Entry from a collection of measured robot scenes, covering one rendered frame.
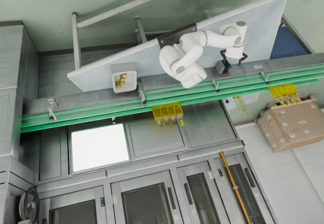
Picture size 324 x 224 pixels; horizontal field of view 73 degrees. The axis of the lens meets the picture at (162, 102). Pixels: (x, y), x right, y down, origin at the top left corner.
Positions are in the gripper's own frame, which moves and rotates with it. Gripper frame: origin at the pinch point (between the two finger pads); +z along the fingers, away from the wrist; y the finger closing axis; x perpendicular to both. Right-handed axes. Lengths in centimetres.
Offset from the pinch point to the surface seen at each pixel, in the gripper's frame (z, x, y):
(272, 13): -13.0, -42.9, -17.6
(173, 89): 30.6, 8.6, 38.4
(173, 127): 59, 25, 33
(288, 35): 43, -107, -46
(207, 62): 24.7, -22.9, 19.8
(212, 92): 43.1, -8.8, 9.6
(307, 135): 320, -195, -176
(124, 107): 35, 34, 70
